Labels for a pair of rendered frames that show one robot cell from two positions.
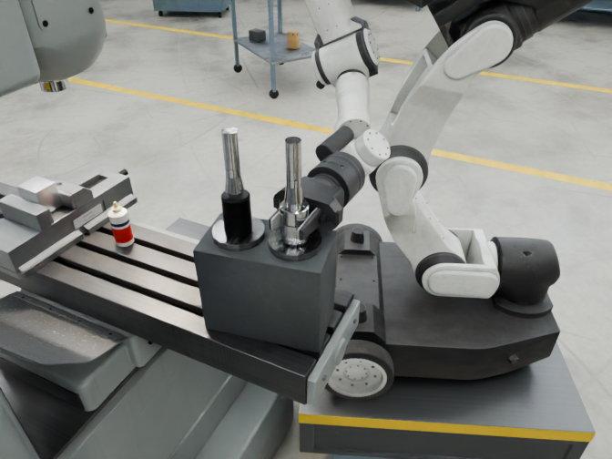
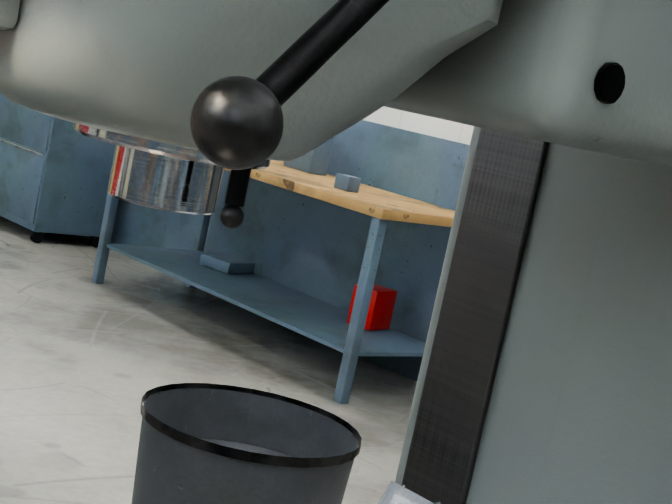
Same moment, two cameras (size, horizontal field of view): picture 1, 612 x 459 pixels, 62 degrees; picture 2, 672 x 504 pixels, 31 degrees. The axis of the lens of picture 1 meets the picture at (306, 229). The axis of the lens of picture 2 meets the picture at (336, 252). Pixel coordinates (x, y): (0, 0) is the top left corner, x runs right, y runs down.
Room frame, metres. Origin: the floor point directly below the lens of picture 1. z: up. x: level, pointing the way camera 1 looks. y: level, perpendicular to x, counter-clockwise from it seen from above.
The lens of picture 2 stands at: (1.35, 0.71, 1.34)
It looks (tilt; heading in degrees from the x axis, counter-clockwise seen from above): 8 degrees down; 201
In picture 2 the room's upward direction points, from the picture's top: 12 degrees clockwise
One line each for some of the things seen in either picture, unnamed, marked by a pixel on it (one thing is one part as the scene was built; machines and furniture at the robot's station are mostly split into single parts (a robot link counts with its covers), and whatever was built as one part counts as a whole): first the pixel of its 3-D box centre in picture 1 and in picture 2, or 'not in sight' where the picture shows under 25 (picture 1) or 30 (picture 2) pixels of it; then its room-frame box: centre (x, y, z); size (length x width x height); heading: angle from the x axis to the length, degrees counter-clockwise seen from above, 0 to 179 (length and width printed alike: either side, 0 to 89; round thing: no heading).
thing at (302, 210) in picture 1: (294, 207); not in sight; (0.67, 0.02, 1.17); 0.05 x 0.05 x 0.01
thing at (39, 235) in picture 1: (57, 209); not in sight; (0.98, 0.57, 0.96); 0.35 x 0.15 x 0.11; 152
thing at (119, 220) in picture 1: (120, 222); not in sight; (0.92, 0.41, 0.96); 0.04 x 0.04 x 0.11
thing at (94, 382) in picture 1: (117, 297); not in sight; (0.89, 0.45, 0.76); 0.50 x 0.35 x 0.12; 155
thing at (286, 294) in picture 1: (269, 278); not in sight; (0.69, 0.07, 1.00); 0.22 x 0.12 x 0.20; 75
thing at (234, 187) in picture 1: (232, 163); not in sight; (0.70, 0.11, 1.23); 0.03 x 0.03 x 0.11
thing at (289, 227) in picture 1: (294, 223); not in sight; (0.67, 0.02, 1.13); 0.05 x 0.05 x 0.05
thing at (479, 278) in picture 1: (454, 261); not in sight; (1.13, -0.43, 0.68); 0.21 x 0.20 x 0.13; 86
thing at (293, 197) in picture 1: (293, 173); not in sight; (0.67, 0.02, 1.23); 0.03 x 0.03 x 0.11
